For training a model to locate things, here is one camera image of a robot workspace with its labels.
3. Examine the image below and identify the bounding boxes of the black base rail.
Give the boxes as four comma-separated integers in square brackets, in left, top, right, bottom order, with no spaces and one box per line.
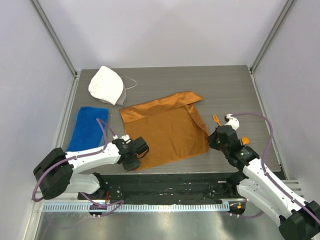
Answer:
[85,173,242,205]

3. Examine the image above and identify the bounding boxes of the white cloth cap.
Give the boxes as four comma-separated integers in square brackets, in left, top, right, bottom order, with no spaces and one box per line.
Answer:
[88,66,127,106]

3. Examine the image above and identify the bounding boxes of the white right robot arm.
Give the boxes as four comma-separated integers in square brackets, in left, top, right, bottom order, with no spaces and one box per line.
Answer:
[207,114,320,240]

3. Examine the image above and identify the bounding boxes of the orange plastic spoon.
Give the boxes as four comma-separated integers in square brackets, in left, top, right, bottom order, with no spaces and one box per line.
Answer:
[241,136,250,145]

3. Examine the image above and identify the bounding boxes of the orange satin napkin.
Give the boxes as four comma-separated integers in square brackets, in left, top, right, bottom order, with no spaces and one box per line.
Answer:
[119,91,209,171]

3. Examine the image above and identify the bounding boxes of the blue towel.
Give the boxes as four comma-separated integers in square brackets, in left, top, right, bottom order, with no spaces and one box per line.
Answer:
[65,106,110,152]

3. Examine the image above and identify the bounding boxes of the left aluminium frame post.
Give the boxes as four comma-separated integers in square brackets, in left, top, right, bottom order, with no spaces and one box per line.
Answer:
[29,0,78,78]

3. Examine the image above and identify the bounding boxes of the white slotted cable duct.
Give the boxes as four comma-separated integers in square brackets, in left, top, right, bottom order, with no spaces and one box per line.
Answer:
[42,201,230,213]

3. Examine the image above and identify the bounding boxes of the orange plastic fork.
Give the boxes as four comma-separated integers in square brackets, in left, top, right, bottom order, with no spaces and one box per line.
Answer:
[212,114,221,126]

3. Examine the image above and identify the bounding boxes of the aluminium frame post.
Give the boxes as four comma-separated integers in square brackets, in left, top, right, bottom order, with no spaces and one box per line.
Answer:
[29,0,78,78]
[249,0,297,74]

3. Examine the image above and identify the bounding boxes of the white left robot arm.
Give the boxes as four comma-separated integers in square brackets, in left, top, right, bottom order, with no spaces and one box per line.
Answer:
[32,134,150,202]

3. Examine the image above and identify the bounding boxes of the right aluminium frame post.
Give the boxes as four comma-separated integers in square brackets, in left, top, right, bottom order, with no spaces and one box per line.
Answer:
[249,0,297,74]

